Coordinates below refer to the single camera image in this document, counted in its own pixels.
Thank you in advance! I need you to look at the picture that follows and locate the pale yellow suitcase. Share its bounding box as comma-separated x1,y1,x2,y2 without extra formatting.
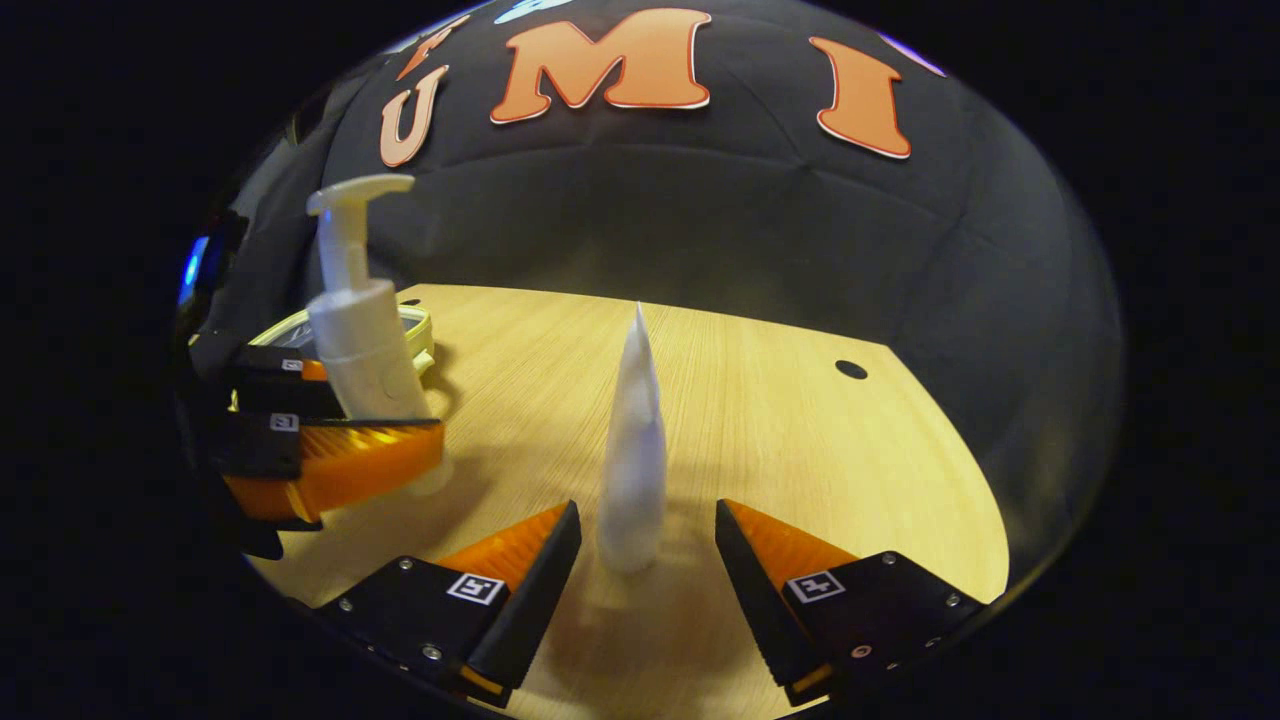
235,305,441,411

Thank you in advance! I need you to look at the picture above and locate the white pump bottle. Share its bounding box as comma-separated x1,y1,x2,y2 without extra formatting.
305,175,456,496

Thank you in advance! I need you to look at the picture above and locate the white squeeze tube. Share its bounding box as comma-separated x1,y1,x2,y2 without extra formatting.
597,302,668,574

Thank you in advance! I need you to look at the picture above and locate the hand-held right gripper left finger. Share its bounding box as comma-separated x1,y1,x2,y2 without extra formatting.
315,500,583,709

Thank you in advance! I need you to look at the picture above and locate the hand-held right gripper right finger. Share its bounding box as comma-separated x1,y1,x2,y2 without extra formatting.
715,498,991,706

